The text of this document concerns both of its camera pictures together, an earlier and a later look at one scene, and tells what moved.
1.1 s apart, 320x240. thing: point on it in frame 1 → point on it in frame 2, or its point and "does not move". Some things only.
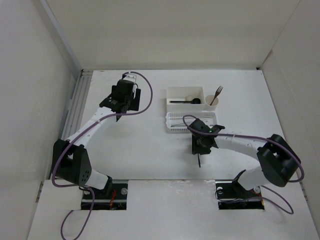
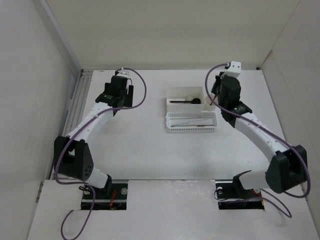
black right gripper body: (198, 146) → (216, 88)
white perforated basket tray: (174, 121) does not move
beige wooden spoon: (188, 98) does not move
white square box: (179, 93) does not move
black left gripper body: (132, 101) → (127, 97)
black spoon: (194, 101) does not move
